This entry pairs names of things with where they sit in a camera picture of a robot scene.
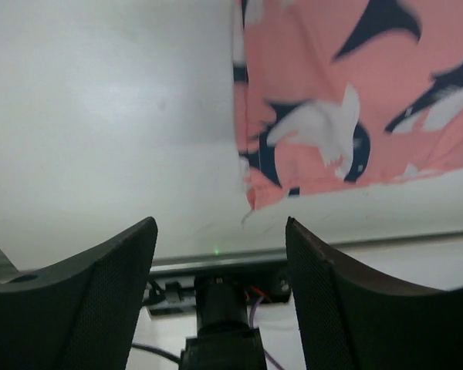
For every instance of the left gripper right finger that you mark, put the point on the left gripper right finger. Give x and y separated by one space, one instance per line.
352 316

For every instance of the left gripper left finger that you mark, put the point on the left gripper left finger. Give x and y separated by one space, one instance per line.
80 313

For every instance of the pink shark print shorts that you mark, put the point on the pink shark print shorts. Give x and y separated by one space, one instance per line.
334 95

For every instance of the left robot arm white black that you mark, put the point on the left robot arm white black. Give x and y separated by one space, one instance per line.
226 338

